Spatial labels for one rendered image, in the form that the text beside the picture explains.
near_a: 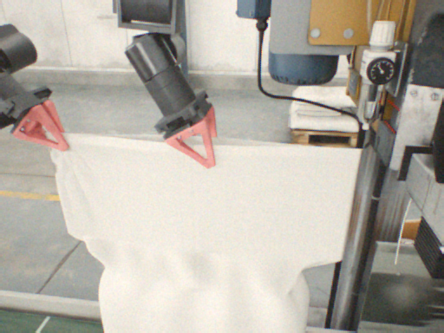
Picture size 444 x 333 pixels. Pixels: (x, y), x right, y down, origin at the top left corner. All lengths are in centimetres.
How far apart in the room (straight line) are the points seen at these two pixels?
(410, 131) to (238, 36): 505
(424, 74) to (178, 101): 34
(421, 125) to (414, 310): 60
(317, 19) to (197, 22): 496
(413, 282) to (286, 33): 65
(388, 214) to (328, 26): 52
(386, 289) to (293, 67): 58
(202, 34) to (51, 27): 242
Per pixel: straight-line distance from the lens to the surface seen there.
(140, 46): 50
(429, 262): 48
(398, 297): 102
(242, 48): 555
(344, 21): 71
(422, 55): 57
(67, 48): 645
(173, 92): 50
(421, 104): 56
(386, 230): 103
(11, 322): 130
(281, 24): 71
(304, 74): 75
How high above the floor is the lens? 124
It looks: 25 degrees down
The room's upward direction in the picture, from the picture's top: straight up
